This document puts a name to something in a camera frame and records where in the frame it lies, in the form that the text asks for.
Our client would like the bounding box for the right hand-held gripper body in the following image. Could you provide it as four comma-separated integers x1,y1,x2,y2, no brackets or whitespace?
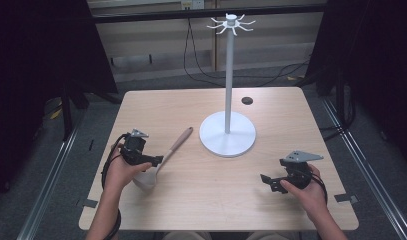
279,150,325,191

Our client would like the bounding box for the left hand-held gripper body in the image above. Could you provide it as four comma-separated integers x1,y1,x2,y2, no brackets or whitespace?
119,128,153,167

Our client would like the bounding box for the ladle with wooden handle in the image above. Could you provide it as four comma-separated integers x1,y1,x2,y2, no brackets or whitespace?
132,126,195,191

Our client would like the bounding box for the person's right hand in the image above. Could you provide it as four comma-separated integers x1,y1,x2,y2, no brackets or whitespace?
279,164,329,224

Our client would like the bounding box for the person's left hand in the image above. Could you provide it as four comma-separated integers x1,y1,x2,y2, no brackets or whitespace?
104,146,153,192

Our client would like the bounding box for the person's right leg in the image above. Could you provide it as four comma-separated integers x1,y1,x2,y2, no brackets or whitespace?
246,230,294,240

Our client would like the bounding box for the white hook stand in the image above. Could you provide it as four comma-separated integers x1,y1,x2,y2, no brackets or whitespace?
198,12,258,159

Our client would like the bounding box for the black metal stand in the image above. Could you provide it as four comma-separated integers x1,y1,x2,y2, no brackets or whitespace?
58,82,89,142

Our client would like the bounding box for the black curtain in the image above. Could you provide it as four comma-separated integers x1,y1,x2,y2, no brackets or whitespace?
0,0,119,204
305,0,407,169

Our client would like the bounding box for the black horizontal bar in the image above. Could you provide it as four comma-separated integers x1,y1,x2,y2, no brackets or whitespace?
90,3,327,25

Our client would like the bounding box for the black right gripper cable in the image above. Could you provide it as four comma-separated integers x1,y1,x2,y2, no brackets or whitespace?
310,172,329,205

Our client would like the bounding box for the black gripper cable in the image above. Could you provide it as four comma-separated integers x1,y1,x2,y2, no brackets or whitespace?
100,132,129,240
310,172,329,205

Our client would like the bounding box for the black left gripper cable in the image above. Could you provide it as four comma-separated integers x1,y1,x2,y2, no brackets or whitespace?
100,132,129,240

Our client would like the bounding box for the grey table edge bracket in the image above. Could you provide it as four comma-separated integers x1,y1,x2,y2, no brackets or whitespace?
333,192,360,205
75,197,99,210

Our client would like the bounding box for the metal floor rail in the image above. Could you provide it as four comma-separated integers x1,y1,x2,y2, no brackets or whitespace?
321,97,407,240
15,124,83,240

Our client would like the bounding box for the black floor cable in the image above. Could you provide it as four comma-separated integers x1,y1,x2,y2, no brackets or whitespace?
182,17,226,89
224,59,313,88
319,75,358,141

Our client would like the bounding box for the white wall outlet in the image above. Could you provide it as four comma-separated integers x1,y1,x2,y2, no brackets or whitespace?
180,0,206,11

